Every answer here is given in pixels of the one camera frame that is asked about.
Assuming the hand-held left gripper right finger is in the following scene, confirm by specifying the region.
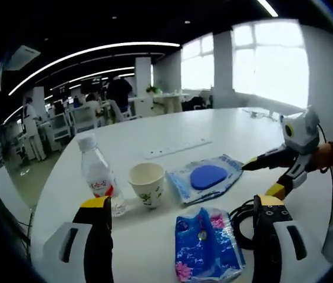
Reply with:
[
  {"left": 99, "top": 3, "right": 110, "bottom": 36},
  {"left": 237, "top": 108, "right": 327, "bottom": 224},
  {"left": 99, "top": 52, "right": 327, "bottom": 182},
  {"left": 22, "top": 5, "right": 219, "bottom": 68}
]
[{"left": 252, "top": 193, "right": 318, "bottom": 283}]

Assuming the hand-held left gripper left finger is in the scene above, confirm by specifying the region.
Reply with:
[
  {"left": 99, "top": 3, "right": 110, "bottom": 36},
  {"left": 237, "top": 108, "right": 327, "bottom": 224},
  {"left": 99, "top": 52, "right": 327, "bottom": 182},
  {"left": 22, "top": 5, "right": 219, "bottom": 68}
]
[{"left": 42, "top": 195, "right": 115, "bottom": 283}]

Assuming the blue tissue pack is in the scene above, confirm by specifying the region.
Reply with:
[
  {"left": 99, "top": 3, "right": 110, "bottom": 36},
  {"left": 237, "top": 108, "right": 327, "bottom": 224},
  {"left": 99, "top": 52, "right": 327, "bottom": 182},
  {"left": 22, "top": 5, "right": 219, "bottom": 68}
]
[{"left": 174, "top": 206, "right": 247, "bottom": 283}]

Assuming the clear plastic water bottle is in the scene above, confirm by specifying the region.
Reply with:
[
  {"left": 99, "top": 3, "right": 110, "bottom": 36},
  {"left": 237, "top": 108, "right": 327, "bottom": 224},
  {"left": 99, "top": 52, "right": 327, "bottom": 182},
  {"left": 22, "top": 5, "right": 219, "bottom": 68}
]
[{"left": 75, "top": 132, "right": 126, "bottom": 218}]

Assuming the blue packet with round pad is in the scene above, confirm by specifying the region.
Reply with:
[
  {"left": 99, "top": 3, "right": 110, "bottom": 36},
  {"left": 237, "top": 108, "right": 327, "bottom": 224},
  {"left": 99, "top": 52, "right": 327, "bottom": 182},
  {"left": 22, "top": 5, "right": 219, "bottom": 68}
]
[{"left": 165, "top": 153, "right": 244, "bottom": 206}]

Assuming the white paper cup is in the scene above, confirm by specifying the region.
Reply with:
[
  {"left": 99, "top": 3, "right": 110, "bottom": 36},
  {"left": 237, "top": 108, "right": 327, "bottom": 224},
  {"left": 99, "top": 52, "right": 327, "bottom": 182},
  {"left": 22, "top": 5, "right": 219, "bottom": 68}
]
[{"left": 128, "top": 162, "right": 166, "bottom": 210}]

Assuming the person's right hand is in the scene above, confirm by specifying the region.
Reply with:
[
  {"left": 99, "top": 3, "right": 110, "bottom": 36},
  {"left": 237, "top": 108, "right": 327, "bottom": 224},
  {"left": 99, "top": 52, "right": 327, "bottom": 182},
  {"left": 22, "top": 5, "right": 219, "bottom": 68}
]
[{"left": 309, "top": 145, "right": 329, "bottom": 173}]

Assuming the white table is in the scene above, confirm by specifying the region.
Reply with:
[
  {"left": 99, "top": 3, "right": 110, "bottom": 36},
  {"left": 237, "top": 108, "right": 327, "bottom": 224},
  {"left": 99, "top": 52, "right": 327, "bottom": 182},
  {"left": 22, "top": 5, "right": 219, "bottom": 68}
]
[{"left": 30, "top": 107, "right": 333, "bottom": 283}]

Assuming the black office chair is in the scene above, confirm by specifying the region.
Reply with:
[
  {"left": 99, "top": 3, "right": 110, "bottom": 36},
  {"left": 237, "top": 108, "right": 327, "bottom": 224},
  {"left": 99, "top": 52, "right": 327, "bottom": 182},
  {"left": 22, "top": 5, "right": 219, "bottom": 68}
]
[{"left": 182, "top": 94, "right": 215, "bottom": 113}]

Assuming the white power strip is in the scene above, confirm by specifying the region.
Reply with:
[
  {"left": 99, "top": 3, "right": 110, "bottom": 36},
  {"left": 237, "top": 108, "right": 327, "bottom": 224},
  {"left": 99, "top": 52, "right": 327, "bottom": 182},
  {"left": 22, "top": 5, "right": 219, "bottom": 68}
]
[{"left": 143, "top": 137, "right": 213, "bottom": 160}]

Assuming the white desk panel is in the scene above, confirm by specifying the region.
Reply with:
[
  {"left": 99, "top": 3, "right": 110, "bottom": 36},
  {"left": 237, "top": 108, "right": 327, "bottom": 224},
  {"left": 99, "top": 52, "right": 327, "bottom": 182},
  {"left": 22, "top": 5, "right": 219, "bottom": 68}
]
[{"left": 0, "top": 166, "right": 34, "bottom": 228}]

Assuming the white mesh chair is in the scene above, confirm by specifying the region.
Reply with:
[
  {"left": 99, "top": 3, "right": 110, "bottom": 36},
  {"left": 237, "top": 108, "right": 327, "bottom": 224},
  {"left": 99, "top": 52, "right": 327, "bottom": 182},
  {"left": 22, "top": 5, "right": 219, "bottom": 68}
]
[
  {"left": 49, "top": 113, "right": 73, "bottom": 146},
  {"left": 72, "top": 106, "right": 100, "bottom": 134}
]

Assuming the long curved ceiling light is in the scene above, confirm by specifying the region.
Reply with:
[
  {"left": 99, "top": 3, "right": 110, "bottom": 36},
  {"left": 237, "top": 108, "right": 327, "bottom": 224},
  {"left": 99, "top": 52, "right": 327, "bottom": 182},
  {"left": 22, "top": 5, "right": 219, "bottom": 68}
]
[{"left": 8, "top": 41, "right": 180, "bottom": 97}]

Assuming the ceiling air conditioner vent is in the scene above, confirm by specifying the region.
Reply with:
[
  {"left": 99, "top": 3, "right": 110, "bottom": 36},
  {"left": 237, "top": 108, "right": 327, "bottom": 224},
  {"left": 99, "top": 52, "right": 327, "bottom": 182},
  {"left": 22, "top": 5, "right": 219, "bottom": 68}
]
[{"left": 5, "top": 44, "right": 42, "bottom": 72}]

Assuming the dark wrist bracelet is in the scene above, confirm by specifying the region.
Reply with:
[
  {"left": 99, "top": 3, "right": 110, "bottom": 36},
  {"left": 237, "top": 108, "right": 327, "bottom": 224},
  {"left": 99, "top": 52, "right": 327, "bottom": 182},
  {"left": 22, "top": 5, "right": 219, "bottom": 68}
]
[{"left": 320, "top": 140, "right": 333, "bottom": 174}]

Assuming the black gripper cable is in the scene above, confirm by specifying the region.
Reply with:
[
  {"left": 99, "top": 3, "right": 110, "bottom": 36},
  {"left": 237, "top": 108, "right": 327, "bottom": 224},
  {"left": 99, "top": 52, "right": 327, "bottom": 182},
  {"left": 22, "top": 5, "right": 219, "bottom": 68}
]
[{"left": 316, "top": 123, "right": 333, "bottom": 226}]

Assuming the tangled thin cable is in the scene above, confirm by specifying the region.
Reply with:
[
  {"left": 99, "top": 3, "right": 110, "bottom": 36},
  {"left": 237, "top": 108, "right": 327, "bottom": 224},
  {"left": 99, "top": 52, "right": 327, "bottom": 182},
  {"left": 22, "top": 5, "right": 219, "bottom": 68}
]
[{"left": 242, "top": 108, "right": 276, "bottom": 120}]

